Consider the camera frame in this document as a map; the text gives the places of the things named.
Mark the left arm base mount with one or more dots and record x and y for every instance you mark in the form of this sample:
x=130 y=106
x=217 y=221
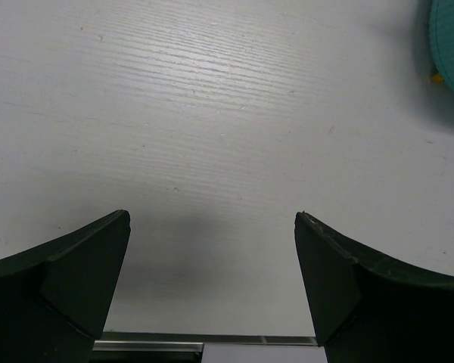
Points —
x=163 y=347

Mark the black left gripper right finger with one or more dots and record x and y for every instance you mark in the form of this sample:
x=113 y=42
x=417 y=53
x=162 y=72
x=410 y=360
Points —
x=367 y=306

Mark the teal round desk organizer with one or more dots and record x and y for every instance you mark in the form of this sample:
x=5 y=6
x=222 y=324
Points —
x=441 y=39

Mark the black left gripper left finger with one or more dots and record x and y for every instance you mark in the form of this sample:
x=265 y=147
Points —
x=55 y=297

